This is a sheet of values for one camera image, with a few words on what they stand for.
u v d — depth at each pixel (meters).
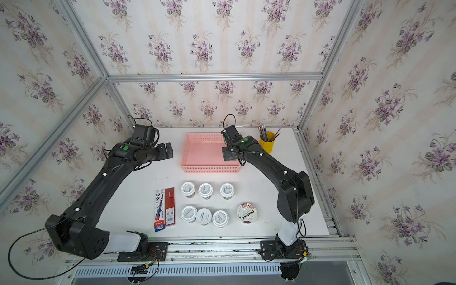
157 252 0.72
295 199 0.48
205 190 0.84
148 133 0.59
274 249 0.70
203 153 1.11
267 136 1.02
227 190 0.85
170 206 0.85
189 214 0.78
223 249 0.75
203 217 0.77
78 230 0.38
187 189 0.86
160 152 0.70
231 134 0.67
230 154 0.60
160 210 0.84
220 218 0.77
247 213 0.79
